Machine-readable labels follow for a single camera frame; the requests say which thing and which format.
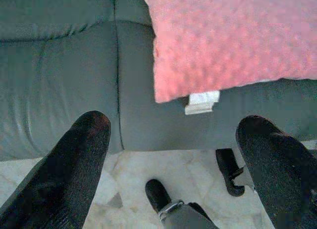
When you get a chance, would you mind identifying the green leather sofa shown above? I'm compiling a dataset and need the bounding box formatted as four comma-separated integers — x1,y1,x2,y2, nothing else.
0,0,317,163

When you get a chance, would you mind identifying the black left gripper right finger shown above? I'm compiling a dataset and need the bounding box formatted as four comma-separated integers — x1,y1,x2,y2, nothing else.
236,115,317,229

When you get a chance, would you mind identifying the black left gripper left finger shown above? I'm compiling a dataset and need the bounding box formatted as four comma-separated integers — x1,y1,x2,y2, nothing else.
0,110,111,229

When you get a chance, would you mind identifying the grey black robot right leg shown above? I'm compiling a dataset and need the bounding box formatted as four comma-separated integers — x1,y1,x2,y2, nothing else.
214,147,246,197

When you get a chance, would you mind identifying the pink dotted pillow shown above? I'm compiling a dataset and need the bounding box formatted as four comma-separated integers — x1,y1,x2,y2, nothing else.
140,0,317,116

